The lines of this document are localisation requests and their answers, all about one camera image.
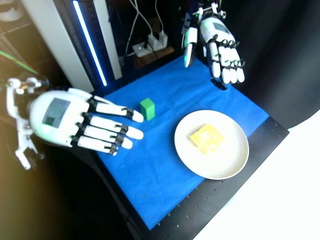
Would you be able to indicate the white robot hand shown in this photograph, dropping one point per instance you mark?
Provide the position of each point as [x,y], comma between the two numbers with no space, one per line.
[208,30]
[47,110]

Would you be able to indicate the green cube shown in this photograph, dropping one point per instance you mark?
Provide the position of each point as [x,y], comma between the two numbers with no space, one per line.
[147,110]

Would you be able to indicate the bag of yellow beads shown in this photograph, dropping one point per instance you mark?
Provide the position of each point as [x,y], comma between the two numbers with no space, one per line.
[207,138]

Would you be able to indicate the white round plate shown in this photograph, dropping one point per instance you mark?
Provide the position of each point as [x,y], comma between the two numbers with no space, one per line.
[225,160]

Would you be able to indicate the brown wooden board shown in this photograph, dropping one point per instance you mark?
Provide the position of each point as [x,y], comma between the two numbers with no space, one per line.
[160,55]

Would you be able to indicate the white power strip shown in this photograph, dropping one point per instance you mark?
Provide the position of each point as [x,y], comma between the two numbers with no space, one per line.
[143,48]

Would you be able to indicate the white column with blue light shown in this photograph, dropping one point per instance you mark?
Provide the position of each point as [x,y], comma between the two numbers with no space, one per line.
[57,37]

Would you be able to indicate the black curtain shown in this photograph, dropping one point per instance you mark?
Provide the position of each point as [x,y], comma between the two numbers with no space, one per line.
[280,50]

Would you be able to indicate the blue table cloth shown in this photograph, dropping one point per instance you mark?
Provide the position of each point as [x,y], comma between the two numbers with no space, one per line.
[155,155]

